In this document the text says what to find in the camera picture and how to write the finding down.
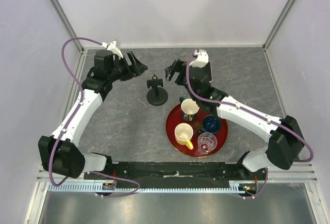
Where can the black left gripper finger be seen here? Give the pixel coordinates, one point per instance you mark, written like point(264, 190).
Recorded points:
point(138, 68)
point(131, 57)

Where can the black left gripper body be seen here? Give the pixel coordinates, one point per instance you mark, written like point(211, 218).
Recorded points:
point(125, 70)

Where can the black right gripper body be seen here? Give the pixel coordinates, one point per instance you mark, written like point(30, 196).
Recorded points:
point(182, 78)

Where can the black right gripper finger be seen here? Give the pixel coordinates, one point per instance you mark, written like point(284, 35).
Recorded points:
point(169, 74)
point(176, 66)

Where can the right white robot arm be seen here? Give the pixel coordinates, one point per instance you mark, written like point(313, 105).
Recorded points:
point(283, 136)

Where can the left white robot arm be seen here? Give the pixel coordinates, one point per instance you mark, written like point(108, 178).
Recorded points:
point(59, 152)

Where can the black phone stand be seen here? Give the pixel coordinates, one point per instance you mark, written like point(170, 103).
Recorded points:
point(157, 95)

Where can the green mug white inside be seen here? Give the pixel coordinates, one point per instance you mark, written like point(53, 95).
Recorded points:
point(189, 109)

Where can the red round tray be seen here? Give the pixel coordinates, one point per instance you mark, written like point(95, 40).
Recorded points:
point(175, 118)

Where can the yellow mug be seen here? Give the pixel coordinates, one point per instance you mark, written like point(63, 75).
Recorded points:
point(183, 135)

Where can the blue mug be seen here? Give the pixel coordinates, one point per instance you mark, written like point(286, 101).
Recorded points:
point(211, 124)

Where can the clear glass tumbler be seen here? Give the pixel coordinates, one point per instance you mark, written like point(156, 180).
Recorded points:
point(206, 143)

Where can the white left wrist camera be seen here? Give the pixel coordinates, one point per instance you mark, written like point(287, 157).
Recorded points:
point(113, 47)

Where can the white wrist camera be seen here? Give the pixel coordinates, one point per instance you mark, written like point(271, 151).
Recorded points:
point(200, 59)
point(113, 47)

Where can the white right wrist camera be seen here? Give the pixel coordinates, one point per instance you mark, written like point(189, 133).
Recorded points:
point(200, 59)

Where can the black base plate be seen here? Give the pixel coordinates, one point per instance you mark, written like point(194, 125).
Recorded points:
point(182, 175)

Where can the aluminium frame rail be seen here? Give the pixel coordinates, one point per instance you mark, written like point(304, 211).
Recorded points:
point(63, 18)

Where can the blue slotted cable duct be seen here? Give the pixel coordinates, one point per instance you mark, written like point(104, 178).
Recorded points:
point(102, 188)

